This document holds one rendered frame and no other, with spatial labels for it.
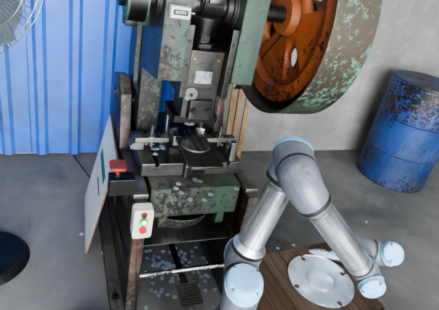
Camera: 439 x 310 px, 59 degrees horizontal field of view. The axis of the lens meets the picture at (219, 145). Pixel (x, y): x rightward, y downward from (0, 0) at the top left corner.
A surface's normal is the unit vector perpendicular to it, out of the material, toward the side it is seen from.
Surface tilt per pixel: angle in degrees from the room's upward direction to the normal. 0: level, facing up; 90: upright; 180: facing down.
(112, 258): 0
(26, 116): 90
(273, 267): 0
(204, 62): 90
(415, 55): 90
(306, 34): 90
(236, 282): 8
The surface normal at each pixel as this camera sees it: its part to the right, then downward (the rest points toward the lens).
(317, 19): -0.93, 0.00
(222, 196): 0.33, 0.49
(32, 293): 0.18, -0.87
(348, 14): 0.36, 0.27
